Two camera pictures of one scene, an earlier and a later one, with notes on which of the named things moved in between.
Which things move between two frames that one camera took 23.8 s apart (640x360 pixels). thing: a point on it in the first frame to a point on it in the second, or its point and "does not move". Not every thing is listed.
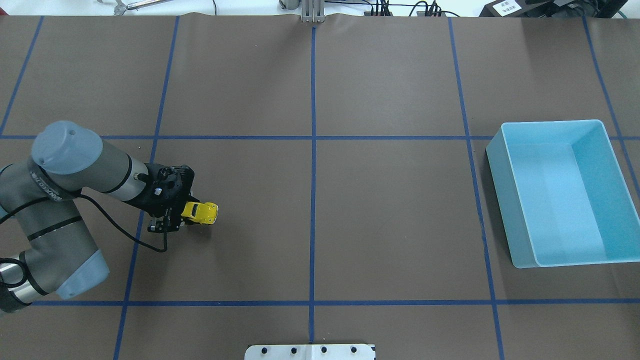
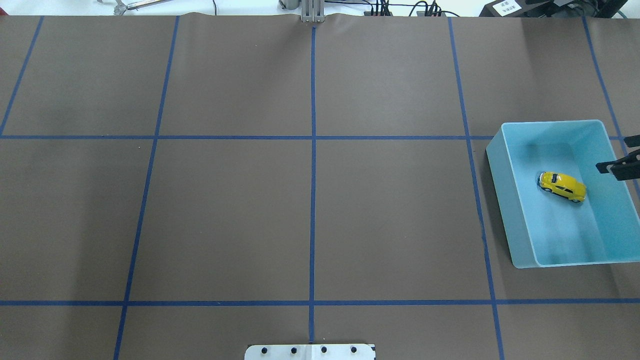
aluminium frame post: [313, 11] does not move
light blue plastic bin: [563, 198] does not move
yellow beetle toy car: [204, 213] to [563, 186]
